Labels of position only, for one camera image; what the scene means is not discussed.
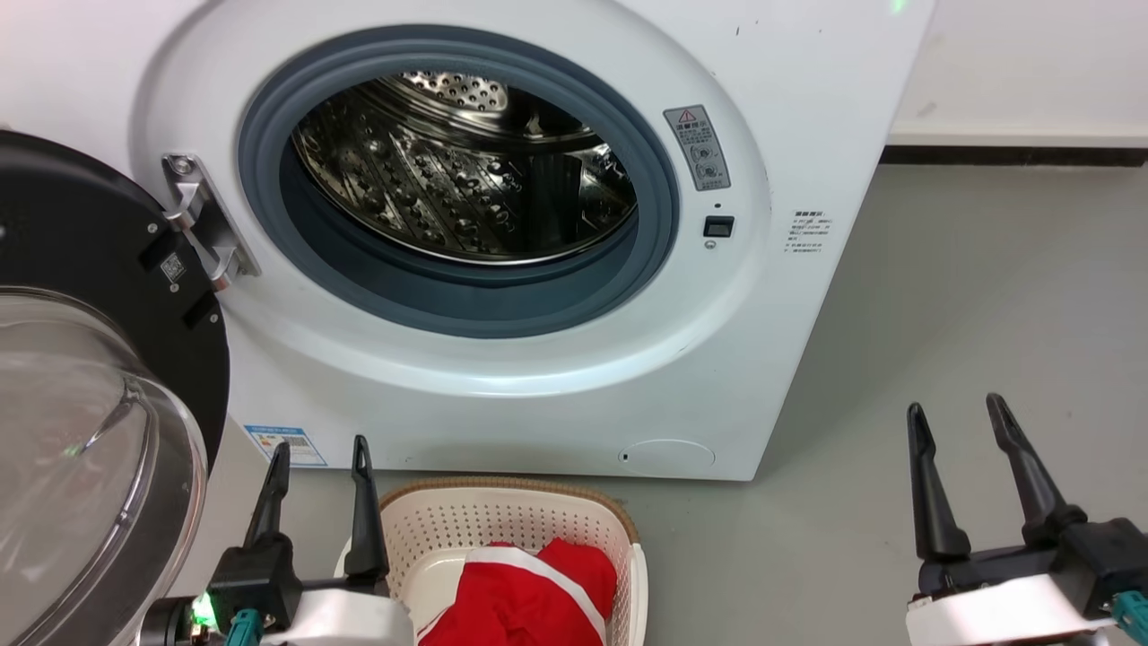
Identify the dark baseboard strip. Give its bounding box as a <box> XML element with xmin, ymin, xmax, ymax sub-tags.
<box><xmin>881</xmin><ymin>144</ymin><xmax>1148</xmax><ymax>168</ymax></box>

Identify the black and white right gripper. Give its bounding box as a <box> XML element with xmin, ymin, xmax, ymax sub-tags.
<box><xmin>904</xmin><ymin>392</ymin><xmax>1148</xmax><ymax>646</ymax></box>

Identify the grey warning sticker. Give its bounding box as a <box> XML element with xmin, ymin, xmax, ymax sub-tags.
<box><xmin>663</xmin><ymin>104</ymin><xmax>732</xmax><ymax>192</ymax></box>

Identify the silver door hinge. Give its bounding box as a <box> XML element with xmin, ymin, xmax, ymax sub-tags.
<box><xmin>161</xmin><ymin>153</ymin><xmax>263</xmax><ymax>292</ymax></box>

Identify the cream perforated laundry basket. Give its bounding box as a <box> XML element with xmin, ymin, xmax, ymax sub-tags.
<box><xmin>334</xmin><ymin>477</ymin><xmax>648</xmax><ymax>646</ymax></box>

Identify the blue and white energy label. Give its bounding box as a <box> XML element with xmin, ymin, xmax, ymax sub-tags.
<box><xmin>244</xmin><ymin>424</ymin><xmax>328</xmax><ymax>468</ymax></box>

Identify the black washer door with glass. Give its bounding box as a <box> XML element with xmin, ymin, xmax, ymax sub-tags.
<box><xmin>0</xmin><ymin>130</ymin><xmax>231</xmax><ymax>646</ymax></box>

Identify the red and white garment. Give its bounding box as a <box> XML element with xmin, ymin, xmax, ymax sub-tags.
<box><xmin>418</xmin><ymin>537</ymin><xmax>620</xmax><ymax>646</ymax></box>

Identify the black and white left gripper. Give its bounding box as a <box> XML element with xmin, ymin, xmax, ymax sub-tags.
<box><xmin>206</xmin><ymin>435</ymin><xmax>416</xmax><ymax>646</ymax></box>

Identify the stainless steel washing machine drum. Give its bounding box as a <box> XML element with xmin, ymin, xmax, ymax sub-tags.
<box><xmin>291</xmin><ymin>70</ymin><xmax>639</xmax><ymax>266</ymax></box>

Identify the round white filter cover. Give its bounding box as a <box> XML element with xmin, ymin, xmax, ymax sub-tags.
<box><xmin>619</xmin><ymin>438</ymin><xmax>717</xmax><ymax>475</ymax></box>

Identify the white front-load washing machine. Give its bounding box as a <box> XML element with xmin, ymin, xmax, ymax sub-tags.
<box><xmin>0</xmin><ymin>0</ymin><xmax>938</xmax><ymax>483</ymax></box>

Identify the teal cable connector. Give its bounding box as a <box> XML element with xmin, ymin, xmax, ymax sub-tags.
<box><xmin>224</xmin><ymin>610</ymin><xmax>266</xmax><ymax>646</ymax></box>
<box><xmin>1112</xmin><ymin>590</ymin><xmax>1148</xmax><ymax>642</ymax></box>

